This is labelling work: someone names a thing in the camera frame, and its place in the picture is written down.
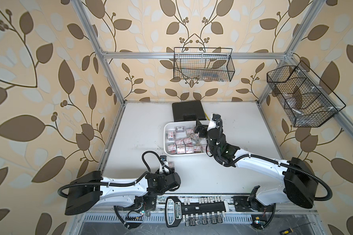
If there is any white plastic storage tray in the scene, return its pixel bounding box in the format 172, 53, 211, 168
163, 121, 209, 157

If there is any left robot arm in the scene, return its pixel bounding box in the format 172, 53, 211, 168
57, 151, 181, 230

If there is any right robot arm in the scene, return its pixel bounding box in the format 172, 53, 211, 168
194, 114, 333, 230

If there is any black socket set holder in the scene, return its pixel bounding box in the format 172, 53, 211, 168
164, 196, 229, 228

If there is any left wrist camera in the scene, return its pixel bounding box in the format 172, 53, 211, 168
160, 155, 168, 163

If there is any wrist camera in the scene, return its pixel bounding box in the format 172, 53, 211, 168
207, 113, 223, 131
160, 155, 168, 163

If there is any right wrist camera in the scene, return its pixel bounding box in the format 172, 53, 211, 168
207, 113, 223, 131

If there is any black wire basket back wall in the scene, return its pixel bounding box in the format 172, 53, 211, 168
173, 47, 235, 82

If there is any black wire basket wall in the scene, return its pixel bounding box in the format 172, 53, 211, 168
267, 61, 346, 128
173, 47, 235, 82

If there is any black wire basket right wall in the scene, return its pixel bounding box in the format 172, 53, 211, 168
267, 61, 346, 128

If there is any yellow handled screwdriver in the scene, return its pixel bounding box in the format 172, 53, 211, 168
279, 222, 311, 235

